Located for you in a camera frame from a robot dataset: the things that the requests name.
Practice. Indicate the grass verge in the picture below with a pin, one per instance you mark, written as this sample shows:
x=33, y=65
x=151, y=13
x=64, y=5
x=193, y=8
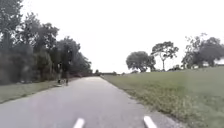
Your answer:
x=20, y=90

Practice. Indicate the row of dark trees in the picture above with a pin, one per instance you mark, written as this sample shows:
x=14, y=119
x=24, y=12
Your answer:
x=30, y=53

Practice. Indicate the person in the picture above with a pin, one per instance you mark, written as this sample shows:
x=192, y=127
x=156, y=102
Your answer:
x=64, y=66

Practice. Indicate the round dark tree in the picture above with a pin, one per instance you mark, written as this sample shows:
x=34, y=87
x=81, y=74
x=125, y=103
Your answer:
x=140, y=61

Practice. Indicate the grey asphalt path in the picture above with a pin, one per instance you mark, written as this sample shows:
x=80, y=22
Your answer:
x=90, y=100

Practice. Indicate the tall thin tree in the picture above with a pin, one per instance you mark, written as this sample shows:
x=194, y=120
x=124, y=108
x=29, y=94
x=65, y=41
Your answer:
x=164, y=50

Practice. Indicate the grass slope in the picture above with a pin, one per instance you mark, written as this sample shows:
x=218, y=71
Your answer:
x=180, y=90

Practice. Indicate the robot's own part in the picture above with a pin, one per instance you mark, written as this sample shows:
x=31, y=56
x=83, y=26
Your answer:
x=149, y=122
x=79, y=123

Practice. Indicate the cluster of trees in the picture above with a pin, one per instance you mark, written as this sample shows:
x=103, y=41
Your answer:
x=205, y=51

